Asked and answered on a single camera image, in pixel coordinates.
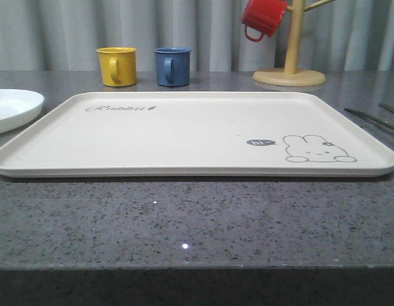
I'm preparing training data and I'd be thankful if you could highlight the silver metal chopstick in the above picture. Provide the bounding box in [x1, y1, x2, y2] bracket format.
[379, 103, 394, 114]

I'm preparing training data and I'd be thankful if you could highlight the wooden mug tree stand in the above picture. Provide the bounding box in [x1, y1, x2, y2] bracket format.
[252, 0, 333, 87]

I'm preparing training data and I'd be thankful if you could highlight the red enamel mug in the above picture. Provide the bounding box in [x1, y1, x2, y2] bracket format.
[242, 0, 288, 42]

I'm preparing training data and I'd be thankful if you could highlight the yellow enamel mug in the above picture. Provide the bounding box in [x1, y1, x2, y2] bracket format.
[96, 47, 137, 87]

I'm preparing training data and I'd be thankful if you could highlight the cream rabbit serving tray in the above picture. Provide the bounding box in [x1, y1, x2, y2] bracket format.
[0, 92, 394, 177]

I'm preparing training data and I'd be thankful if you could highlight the silver metal fork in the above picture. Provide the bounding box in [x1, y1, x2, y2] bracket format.
[344, 108, 394, 130]

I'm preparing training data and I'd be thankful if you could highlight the blue enamel mug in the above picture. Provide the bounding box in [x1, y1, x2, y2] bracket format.
[154, 47, 191, 87]

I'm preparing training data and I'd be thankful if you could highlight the white round plate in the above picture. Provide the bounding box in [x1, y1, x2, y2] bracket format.
[0, 89, 45, 134]

